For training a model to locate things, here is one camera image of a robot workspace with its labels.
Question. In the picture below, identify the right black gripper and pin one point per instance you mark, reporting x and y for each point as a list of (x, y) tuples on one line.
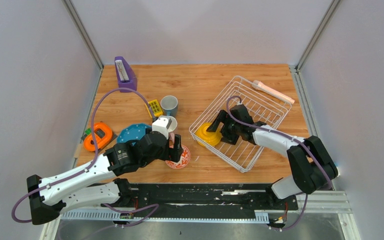
[(221, 117)]

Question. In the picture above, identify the blue ceramic mug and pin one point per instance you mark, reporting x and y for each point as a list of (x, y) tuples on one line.
[(169, 105)]

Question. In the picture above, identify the white red patterned bowl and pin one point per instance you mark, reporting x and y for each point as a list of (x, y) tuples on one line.
[(184, 159)]

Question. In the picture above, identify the yellow toy block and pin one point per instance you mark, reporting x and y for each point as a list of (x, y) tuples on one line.
[(155, 107)]

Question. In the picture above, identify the pink white rack handle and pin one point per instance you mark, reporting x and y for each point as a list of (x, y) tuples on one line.
[(258, 85)]

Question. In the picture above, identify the yellow ribbed bowl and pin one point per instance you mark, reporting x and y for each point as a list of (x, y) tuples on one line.
[(211, 138)]

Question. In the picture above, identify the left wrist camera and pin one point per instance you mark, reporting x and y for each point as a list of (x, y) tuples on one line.
[(162, 125)]

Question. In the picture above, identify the orange tape measure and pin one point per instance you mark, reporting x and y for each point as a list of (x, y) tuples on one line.
[(103, 135)]

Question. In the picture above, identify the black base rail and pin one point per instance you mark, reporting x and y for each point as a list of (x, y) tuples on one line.
[(206, 201)]

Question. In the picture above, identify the blue polka dot plate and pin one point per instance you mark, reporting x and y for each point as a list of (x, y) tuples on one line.
[(133, 133)]

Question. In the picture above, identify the purple metronome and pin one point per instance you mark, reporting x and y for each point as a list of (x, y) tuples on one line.
[(126, 78)]

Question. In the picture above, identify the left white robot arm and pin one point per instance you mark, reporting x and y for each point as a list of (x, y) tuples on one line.
[(99, 182)]

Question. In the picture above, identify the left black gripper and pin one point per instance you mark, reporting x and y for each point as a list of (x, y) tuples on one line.
[(173, 154)]

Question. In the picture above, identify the pink ceramic mug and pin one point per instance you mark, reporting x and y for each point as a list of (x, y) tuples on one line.
[(171, 127)]

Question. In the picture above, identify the white wire dish rack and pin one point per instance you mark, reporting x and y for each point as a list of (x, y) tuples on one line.
[(261, 106)]

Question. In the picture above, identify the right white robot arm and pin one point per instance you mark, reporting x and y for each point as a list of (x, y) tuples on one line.
[(312, 167)]

